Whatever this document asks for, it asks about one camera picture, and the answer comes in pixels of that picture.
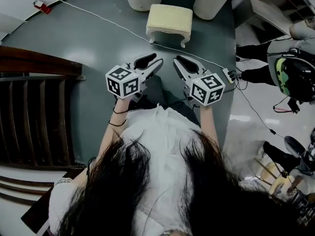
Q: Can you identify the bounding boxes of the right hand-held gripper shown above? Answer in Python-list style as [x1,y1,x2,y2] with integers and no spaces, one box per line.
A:
[173,55,226,109]

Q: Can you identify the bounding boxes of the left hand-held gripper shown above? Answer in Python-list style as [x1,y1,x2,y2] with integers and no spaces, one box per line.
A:
[105,53,164,103]

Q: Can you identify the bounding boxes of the cream upholstered stool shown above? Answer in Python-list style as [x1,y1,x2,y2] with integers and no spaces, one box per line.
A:
[146,3,193,49]

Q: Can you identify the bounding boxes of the person's left forearm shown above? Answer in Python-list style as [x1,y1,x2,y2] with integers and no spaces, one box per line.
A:
[98,97,131,162]

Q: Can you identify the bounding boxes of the person's right forearm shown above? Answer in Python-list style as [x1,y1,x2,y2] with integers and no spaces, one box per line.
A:
[198,104,220,147]

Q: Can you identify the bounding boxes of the person's black trousers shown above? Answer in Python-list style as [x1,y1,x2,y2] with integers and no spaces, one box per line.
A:
[127,74,201,126]

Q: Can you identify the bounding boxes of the white power strip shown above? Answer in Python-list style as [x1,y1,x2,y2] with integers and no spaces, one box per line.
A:
[222,67,236,84]

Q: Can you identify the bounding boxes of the person's white blouse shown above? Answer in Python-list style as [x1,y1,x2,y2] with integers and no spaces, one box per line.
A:
[48,106,222,236]

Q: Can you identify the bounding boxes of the grey wooden shelf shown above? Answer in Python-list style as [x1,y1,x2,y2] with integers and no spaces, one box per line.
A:
[233,0,315,44]

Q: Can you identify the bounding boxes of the black backpack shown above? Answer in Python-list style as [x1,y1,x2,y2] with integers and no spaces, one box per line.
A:
[273,48,315,103]

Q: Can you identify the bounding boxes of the red fire extinguisher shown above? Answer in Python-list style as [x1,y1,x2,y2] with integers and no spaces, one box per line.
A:
[33,0,52,15]

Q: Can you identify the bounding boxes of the grey chair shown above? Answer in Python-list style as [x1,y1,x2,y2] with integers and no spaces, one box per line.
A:
[284,136,308,157]

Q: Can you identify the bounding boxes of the white power cable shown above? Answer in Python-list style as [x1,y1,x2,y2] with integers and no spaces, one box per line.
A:
[45,0,226,71]

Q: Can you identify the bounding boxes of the thin black cable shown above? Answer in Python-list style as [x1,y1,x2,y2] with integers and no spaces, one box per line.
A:
[233,72,286,139]

